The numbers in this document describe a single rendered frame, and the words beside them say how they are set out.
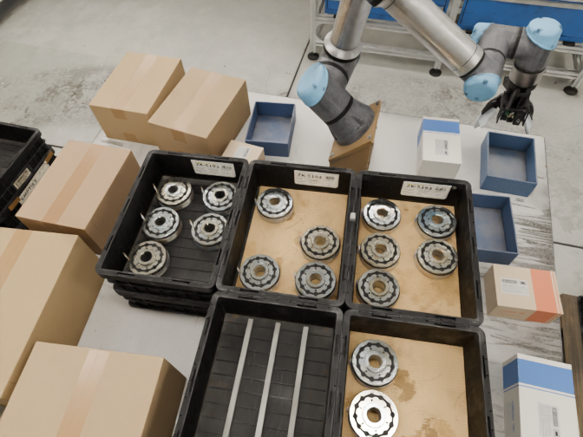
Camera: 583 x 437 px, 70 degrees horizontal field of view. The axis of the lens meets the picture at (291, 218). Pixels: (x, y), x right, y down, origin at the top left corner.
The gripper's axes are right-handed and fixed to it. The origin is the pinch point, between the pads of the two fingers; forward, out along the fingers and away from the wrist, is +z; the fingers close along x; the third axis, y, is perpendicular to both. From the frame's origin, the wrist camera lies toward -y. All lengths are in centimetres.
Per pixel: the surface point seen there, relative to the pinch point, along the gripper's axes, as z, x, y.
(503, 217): 16.3, 6.0, 20.6
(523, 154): 18.0, 12.4, -8.7
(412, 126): 15.6, -25.9, -13.6
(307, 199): 1, -51, 38
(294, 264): 1, -49, 59
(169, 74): -7, -113, -1
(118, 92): -8, -126, 12
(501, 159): 17.5, 5.4, -4.4
